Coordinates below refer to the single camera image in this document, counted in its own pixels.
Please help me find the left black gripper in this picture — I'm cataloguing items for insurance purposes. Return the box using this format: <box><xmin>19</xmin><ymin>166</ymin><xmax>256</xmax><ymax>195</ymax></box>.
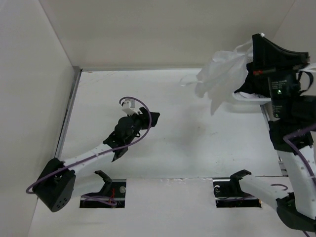
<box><xmin>125</xmin><ymin>107</ymin><xmax>159</xmax><ymax>145</ymax></box>

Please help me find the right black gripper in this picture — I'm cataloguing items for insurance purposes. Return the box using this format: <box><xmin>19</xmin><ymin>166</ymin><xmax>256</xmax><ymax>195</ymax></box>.
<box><xmin>253</xmin><ymin>32</ymin><xmax>310</xmax><ymax>117</ymax></box>

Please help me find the white tank top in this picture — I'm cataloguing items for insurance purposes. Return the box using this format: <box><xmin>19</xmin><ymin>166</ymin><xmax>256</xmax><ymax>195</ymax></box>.
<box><xmin>179</xmin><ymin>39</ymin><xmax>253</xmax><ymax>115</ymax></box>

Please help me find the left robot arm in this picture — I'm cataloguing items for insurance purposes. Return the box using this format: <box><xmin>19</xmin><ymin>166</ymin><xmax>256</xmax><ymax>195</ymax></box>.
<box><xmin>32</xmin><ymin>107</ymin><xmax>160</xmax><ymax>212</ymax></box>

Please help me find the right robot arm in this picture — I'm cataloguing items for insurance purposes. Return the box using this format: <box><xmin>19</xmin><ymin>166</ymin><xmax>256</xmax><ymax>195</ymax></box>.
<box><xmin>229</xmin><ymin>34</ymin><xmax>316</xmax><ymax>232</ymax></box>

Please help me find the black tank top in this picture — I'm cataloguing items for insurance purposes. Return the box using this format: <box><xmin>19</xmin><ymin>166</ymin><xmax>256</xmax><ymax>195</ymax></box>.
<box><xmin>234</xmin><ymin>62</ymin><xmax>255</xmax><ymax>94</ymax></box>

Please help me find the white plastic basket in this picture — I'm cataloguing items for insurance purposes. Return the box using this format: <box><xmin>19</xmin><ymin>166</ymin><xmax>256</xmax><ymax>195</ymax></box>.
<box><xmin>229</xmin><ymin>93</ymin><xmax>271</xmax><ymax>113</ymax></box>

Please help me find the white garment in basket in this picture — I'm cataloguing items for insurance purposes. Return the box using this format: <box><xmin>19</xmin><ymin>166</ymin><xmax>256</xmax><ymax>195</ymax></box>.
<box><xmin>233</xmin><ymin>92</ymin><xmax>270</xmax><ymax>101</ymax></box>

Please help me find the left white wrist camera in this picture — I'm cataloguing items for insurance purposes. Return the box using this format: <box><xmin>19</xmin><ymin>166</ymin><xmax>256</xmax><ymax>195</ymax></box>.
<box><xmin>120</xmin><ymin>99</ymin><xmax>136</xmax><ymax>116</ymax></box>

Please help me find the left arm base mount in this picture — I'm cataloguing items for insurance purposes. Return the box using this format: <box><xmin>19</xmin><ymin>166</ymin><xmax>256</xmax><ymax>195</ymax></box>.
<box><xmin>79</xmin><ymin>170</ymin><xmax>127</xmax><ymax>208</ymax></box>

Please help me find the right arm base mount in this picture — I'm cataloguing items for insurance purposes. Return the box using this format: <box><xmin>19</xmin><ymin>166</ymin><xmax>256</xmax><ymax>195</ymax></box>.
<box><xmin>213</xmin><ymin>170</ymin><xmax>262</xmax><ymax>208</ymax></box>

